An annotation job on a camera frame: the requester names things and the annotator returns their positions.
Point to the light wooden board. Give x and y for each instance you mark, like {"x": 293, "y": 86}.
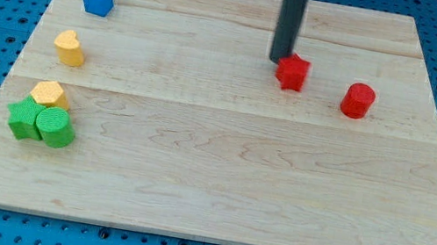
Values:
{"x": 181, "y": 128}

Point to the red star block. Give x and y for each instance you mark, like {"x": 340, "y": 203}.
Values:
{"x": 292, "y": 72}

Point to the red cylinder block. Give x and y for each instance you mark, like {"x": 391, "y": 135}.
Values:
{"x": 357, "y": 100}

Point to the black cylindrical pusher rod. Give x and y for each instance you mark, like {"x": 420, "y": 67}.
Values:
{"x": 287, "y": 28}

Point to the green cylinder block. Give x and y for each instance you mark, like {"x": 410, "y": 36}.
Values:
{"x": 55, "y": 127}

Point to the yellow heart block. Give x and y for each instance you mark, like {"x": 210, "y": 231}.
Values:
{"x": 68, "y": 48}

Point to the yellow hexagon block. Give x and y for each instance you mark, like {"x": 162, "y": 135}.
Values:
{"x": 50, "y": 94}

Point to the green star block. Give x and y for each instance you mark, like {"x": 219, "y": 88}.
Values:
{"x": 23, "y": 116}

